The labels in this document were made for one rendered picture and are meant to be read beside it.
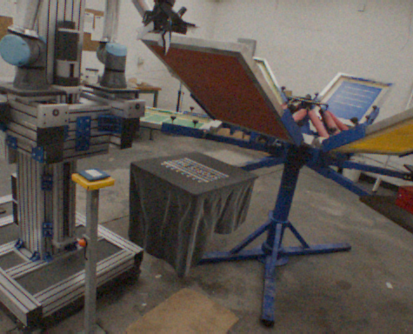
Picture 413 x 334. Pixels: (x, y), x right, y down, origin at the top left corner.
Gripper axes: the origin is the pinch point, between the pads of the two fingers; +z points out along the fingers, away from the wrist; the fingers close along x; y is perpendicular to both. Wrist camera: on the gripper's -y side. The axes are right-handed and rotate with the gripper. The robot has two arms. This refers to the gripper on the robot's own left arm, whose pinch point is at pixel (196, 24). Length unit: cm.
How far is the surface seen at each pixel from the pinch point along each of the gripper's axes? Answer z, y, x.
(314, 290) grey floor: 78, 154, 108
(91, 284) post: -80, 115, 87
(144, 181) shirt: -55, 69, 74
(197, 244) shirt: -38, 87, 103
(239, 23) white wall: 308, -2, -363
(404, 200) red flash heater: 28, 42, 150
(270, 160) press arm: 39, 69, 60
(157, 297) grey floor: -30, 160, 68
